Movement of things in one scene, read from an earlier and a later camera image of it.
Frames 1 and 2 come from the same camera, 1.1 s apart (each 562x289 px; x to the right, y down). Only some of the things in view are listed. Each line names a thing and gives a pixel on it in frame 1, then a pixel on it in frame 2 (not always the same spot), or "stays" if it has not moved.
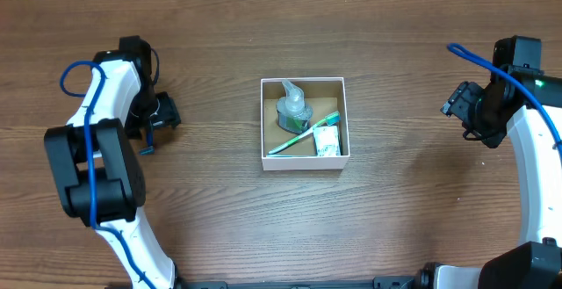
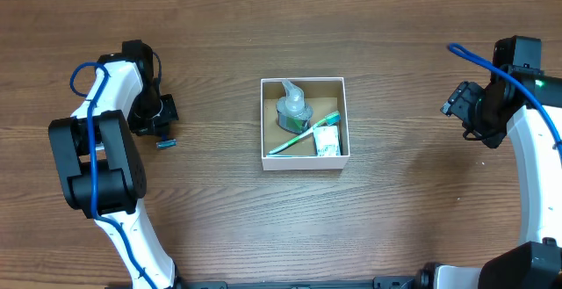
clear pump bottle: (292, 114) stays
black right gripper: (457, 104) stays
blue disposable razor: (150, 148) to (166, 142)
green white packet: (327, 140) stays
